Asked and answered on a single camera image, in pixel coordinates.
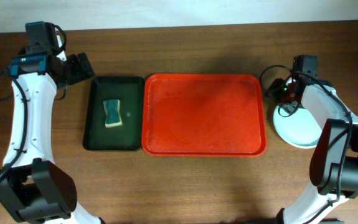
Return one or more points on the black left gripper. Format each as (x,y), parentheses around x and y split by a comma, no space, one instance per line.
(78,66)

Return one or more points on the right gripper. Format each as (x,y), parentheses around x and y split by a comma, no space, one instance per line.
(279,91)

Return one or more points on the pale green plate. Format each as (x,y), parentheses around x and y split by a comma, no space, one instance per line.
(299,129)

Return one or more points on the green and yellow sponge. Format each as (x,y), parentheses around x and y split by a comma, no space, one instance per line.
(113,114)

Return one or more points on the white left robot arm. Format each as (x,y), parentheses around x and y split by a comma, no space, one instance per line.
(32,188)

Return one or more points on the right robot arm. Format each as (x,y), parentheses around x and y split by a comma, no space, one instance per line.
(334,163)

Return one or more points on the black water tray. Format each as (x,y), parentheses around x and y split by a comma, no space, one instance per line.
(127,137)

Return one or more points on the red serving tray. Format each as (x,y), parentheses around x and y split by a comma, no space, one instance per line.
(218,115)

